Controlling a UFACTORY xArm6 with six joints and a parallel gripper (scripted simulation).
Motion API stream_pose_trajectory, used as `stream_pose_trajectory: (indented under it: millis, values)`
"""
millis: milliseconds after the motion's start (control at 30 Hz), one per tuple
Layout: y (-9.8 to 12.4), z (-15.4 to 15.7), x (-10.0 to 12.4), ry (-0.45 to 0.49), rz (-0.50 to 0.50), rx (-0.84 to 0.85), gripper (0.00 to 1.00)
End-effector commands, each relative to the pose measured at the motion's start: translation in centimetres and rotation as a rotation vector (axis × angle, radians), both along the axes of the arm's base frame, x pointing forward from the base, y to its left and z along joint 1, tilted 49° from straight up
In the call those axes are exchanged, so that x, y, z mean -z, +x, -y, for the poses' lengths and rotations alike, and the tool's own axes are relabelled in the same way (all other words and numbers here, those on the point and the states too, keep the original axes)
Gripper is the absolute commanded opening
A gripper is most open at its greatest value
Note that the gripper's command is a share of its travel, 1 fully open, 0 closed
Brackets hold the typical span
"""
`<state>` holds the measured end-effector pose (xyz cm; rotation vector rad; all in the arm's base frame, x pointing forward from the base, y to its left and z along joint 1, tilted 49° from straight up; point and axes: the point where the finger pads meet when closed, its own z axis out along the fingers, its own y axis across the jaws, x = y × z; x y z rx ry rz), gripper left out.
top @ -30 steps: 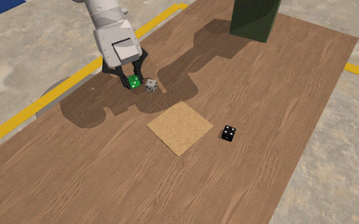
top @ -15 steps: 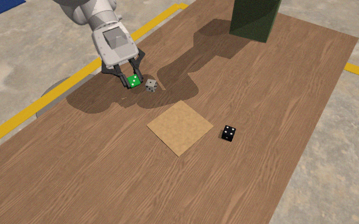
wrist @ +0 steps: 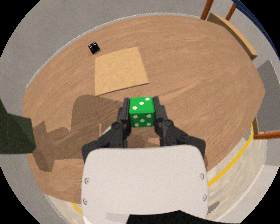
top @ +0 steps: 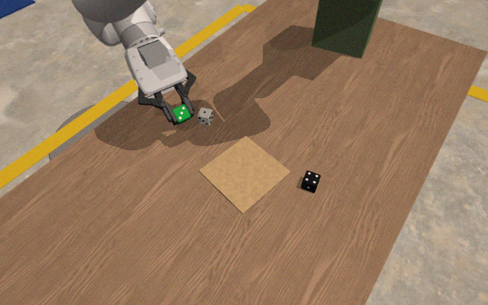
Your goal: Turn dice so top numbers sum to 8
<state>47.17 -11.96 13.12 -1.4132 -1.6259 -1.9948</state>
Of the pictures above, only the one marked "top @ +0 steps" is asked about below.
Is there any green die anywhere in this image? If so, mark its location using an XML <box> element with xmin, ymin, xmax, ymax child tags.
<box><xmin>172</xmin><ymin>104</ymin><xmax>191</xmax><ymax>125</ymax></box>

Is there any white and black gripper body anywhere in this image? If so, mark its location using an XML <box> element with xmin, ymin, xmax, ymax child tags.
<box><xmin>125</xmin><ymin>34</ymin><xmax>187</xmax><ymax>98</ymax></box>

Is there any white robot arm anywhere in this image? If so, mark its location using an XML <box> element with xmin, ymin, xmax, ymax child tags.
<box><xmin>71</xmin><ymin>0</ymin><xmax>171</xmax><ymax>69</ymax></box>

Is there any tan flat square mat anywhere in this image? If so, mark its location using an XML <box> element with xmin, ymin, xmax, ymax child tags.
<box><xmin>199</xmin><ymin>136</ymin><xmax>291</xmax><ymax>214</ymax></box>

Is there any black die with white pips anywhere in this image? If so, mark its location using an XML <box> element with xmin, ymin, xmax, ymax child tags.
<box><xmin>301</xmin><ymin>170</ymin><xmax>321</xmax><ymax>193</ymax></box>

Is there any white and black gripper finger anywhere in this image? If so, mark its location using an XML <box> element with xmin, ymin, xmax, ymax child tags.
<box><xmin>138</xmin><ymin>86</ymin><xmax>178</xmax><ymax>125</ymax></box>
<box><xmin>173</xmin><ymin>69</ymin><xmax>197</xmax><ymax>117</ymax></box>

